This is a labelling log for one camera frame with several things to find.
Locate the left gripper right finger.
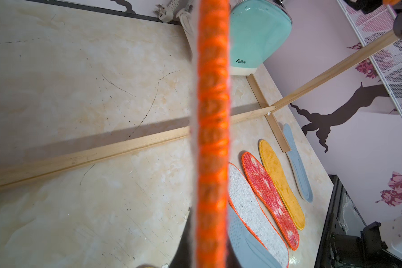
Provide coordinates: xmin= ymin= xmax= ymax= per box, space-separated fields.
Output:
xmin=226 ymin=244 xmax=242 ymax=268

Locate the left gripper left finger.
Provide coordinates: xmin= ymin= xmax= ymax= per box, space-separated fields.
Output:
xmin=169 ymin=210 xmax=192 ymax=268

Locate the orange rimmed grey insole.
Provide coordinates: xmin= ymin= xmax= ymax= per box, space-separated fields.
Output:
xmin=228 ymin=163 xmax=289 ymax=268

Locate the red orange insole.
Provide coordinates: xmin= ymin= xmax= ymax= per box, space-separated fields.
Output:
xmin=190 ymin=1 xmax=231 ymax=268
xmin=241 ymin=152 xmax=300 ymax=251

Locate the wooden clothes rack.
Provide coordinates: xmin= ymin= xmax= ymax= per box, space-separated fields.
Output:
xmin=0 ymin=31 xmax=398 ymax=192

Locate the mint green toaster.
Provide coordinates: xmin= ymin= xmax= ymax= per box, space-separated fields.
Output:
xmin=230 ymin=0 xmax=293 ymax=76

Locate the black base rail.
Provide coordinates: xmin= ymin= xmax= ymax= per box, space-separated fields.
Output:
xmin=315 ymin=174 xmax=402 ymax=268

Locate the white toaster cable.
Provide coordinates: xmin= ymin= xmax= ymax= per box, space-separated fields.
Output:
xmin=153 ymin=0 xmax=195 ymax=38

